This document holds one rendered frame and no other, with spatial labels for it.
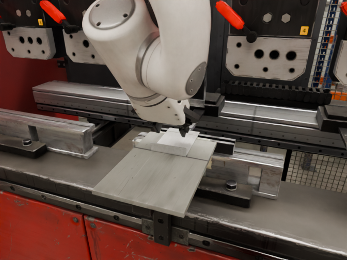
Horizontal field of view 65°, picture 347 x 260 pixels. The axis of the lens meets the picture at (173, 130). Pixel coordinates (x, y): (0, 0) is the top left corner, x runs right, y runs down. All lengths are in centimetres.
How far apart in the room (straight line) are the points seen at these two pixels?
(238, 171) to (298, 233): 18
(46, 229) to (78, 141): 31
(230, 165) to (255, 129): 26
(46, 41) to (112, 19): 45
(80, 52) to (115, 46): 39
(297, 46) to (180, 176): 33
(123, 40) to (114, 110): 74
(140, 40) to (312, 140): 69
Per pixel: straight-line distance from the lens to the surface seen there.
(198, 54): 32
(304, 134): 91
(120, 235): 80
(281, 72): 57
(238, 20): 53
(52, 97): 123
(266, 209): 69
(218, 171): 70
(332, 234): 69
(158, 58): 33
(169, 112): 49
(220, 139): 70
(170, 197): 49
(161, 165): 58
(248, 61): 57
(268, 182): 70
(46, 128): 92
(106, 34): 34
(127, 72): 37
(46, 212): 93
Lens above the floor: 132
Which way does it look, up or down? 26 degrees down
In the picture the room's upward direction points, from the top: straight up
